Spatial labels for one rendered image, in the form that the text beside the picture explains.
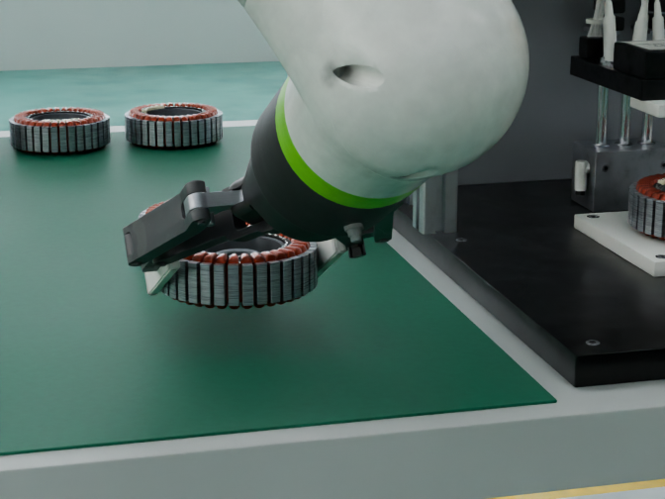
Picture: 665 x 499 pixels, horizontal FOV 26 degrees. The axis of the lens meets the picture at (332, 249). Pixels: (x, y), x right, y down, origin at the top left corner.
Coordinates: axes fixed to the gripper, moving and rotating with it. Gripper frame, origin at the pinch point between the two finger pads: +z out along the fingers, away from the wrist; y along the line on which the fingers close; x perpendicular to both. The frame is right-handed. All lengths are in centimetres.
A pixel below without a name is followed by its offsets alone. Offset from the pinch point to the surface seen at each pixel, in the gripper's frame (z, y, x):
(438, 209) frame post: 10.7, -21.0, -5.4
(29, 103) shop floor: 504, -69, -208
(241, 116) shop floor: 449, -147, -176
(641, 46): 0.5, -37.1, -14.9
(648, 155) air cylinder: 9.4, -41.2, -8.2
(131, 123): 57, -7, -32
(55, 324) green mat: 6.6, 12.1, 1.8
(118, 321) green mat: 5.8, 7.8, 2.2
